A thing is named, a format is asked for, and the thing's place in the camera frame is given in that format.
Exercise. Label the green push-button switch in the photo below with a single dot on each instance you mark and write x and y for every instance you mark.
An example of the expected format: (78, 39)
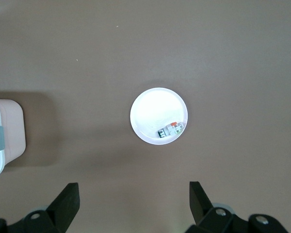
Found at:
(171, 129)

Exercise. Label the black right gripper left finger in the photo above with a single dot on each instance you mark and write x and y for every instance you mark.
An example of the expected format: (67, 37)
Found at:
(63, 206)

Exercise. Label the pink round plate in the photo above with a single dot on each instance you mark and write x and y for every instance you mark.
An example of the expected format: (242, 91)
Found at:
(152, 109)

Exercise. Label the brown table cover mat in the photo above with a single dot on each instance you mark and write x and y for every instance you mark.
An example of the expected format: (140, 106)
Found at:
(145, 48)

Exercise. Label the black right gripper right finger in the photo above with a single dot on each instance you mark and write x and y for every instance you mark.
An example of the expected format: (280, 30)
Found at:
(201, 206)

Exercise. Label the white lidded storage box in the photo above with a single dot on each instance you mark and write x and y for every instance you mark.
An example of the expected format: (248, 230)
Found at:
(12, 126)

